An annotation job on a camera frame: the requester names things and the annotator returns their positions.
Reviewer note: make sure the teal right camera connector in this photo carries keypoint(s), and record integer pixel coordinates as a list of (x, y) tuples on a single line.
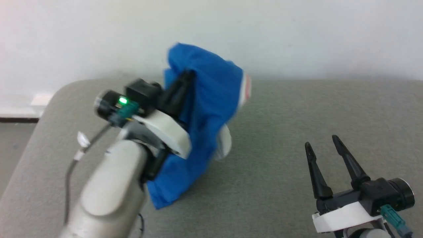
[(395, 221)]

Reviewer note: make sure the teal camera connector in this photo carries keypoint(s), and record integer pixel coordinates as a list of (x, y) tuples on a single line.
[(125, 112), (395, 221)]

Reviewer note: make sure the white wall box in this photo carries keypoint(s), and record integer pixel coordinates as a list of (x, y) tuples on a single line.
[(42, 99)]

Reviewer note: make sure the dark baseboard strip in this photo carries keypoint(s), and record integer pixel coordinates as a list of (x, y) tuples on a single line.
[(18, 120)]

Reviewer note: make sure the teal left camera connector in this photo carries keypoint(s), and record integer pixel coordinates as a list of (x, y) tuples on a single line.
[(125, 112)]

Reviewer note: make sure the blue garment white red trim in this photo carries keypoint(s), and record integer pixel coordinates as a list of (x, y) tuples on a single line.
[(211, 99)]

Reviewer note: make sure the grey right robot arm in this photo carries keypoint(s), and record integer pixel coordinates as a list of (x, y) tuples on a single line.
[(363, 233)]

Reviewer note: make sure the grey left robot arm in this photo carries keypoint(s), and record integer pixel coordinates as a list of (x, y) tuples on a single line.
[(112, 188)]

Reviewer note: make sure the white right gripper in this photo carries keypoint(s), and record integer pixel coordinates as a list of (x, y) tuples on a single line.
[(343, 216)]

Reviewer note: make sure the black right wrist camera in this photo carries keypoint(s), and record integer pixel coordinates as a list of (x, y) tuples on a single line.
[(386, 195)]

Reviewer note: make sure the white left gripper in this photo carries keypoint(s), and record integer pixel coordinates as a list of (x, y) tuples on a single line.
[(168, 132)]

